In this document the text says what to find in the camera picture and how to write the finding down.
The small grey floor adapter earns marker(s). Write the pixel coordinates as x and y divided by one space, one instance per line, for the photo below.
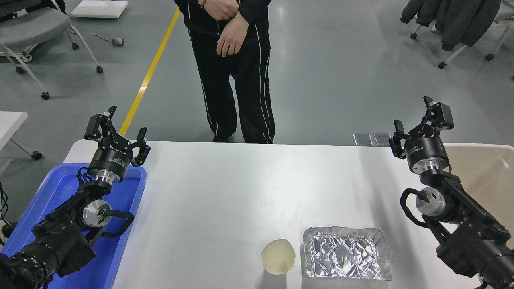
118 42

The metal floor plate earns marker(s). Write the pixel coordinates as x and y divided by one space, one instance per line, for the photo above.
381 139
363 139

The person's right hand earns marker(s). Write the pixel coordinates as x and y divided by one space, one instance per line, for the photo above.
221 9

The white side table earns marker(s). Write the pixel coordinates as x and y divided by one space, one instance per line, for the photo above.
10 120

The dark jackets pile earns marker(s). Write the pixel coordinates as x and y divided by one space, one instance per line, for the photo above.
457 20

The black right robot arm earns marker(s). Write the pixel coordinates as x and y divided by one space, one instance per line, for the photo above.
474 241

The white-framed wheeled chair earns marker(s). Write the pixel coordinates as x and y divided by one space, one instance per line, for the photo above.
441 64

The blue plastic tray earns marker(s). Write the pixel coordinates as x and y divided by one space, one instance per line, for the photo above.
116 241

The grey wheeled office chair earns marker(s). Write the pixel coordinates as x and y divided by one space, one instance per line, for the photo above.
32 24

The white flat board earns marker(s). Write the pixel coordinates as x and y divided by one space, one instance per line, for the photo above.
98 8

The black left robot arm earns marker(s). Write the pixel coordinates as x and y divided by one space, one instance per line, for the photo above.
60 241

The white paper cup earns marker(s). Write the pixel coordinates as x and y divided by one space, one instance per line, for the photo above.
277 253

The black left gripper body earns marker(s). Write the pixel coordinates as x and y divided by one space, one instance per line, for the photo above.
110 158

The person's left hand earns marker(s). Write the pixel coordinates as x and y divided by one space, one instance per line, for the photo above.
233 36

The crumpled silver foil tray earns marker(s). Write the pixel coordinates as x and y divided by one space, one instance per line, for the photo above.
345 255

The large beige plastic bin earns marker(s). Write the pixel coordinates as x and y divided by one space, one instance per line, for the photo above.
486 176

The person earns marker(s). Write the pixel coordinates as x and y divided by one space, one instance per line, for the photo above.
233 92

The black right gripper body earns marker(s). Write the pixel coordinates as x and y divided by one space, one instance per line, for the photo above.
425 150

